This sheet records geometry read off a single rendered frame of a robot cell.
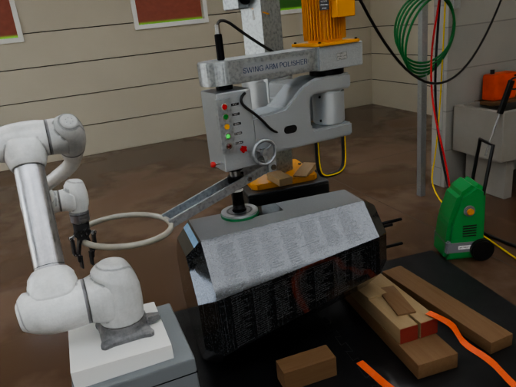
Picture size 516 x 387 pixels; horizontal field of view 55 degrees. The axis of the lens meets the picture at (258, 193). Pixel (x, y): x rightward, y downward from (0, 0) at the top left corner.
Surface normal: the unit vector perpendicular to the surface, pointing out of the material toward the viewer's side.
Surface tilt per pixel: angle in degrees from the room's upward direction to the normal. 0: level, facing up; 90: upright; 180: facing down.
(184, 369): 90
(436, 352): 0
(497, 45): 90
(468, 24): 90
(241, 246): 45
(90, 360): 2
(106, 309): 91
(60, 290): 51
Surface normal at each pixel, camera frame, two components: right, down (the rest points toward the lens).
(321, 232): 0.18, -0.47
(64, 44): 0.37, 0.27
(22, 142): 0.29, -0.22
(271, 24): 0.72, 0.16
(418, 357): -0.10, -0.94
